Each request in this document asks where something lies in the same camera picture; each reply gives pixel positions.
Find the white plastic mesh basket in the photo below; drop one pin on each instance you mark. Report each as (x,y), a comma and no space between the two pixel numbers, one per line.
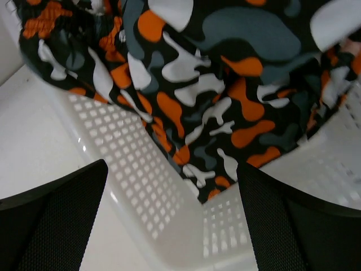
(163,216)

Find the orange black camouflage shorts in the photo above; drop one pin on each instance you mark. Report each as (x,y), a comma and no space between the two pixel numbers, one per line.
(216,83)

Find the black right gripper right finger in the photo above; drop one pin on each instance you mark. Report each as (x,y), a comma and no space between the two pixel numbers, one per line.
(293,230)

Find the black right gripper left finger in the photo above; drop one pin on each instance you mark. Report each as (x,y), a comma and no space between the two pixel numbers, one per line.
(48,227)

